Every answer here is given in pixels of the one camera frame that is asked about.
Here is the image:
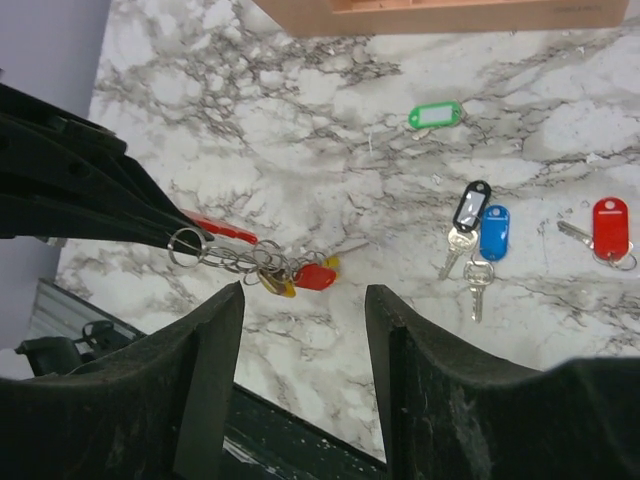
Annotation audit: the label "green key tag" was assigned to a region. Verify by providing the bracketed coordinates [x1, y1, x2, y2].
[408, 101, 464, 130]

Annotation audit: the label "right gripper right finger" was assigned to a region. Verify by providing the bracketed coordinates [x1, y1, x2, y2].
[365, 285, 639, 479]

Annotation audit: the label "silver keys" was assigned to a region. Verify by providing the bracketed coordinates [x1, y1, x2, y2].
[438, 227, 495, 323]

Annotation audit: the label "black key tag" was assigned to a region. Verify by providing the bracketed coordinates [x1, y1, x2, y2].
[452, 180, 492, 233]

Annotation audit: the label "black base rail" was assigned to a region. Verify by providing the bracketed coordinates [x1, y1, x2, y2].
[16, 320, 386, 479]

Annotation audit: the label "red key tag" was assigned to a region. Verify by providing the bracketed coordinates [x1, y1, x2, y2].
[293, 263, 337, 291]
[556, 196, 639, 272]

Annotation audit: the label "red handled key organizer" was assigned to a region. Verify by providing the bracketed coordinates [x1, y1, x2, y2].
[167, 209, 371, 289]

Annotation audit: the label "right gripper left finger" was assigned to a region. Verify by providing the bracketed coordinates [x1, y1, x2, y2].
[1, 283, 245, 479]

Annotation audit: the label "yellow key tag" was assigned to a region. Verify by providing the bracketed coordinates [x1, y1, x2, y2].
[323, 256, 341, 271]
[257, 269, 296, 298]

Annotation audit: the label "blue key tag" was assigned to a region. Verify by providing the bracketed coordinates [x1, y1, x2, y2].
[479, 205, 510, 262]

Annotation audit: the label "peach plastic desk organizer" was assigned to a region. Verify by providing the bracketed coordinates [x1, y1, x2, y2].
[255, 0, 630, 37]

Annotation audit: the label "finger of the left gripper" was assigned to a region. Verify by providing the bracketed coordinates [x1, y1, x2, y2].
[1, 85, 214, 250]

